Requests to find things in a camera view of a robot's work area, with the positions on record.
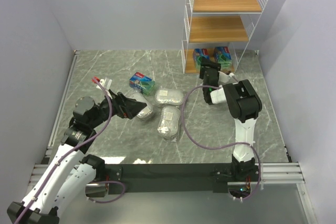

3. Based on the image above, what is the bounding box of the blue green sponge pack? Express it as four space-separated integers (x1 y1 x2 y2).
193 48 209 70
129 72 155 95
213 46 232 71

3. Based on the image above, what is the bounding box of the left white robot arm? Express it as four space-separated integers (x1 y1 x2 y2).
7 91 147 223

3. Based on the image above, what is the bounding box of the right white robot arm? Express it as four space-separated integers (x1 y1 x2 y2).
199 57 262 180

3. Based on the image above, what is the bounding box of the silver sponge pack left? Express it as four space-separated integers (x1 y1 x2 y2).
132 92 154 120

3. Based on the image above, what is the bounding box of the silver sponge pack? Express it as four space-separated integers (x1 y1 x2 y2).
157 106 181 142
132 92 154 120
154 87 185 108

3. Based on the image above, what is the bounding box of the silver sponge pack top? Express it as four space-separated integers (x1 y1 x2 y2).
154 87 185 108

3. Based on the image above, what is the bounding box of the silver sponge pack lower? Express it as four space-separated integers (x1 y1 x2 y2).
157 106 181 142

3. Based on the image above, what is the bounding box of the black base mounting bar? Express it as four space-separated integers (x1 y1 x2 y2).
106 163 234 193

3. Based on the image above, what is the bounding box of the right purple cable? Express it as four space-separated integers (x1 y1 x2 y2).
181 73 263 204

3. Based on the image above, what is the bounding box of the purple cable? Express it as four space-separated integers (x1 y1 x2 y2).
181 73 263 204
10 81 127 224

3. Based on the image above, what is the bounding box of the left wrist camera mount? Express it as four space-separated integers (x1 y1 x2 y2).
91 77 112 93

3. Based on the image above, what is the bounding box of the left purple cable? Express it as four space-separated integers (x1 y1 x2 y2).
10 81 127 224

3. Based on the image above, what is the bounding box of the white wire wooden shelf rack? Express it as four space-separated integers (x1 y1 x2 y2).
181 0 268 74

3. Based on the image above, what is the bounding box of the aluminium rail frame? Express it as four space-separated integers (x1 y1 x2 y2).
46 50 303 184

